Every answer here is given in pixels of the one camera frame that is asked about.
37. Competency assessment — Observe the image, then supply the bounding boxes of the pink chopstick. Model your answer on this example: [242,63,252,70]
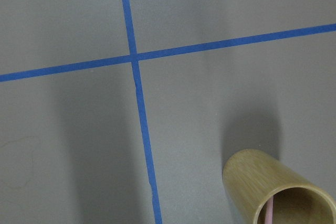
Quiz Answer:
[264,197,274,224]

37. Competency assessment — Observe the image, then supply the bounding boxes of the bamboo wooden cup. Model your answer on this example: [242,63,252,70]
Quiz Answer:
[222,149,335,223]

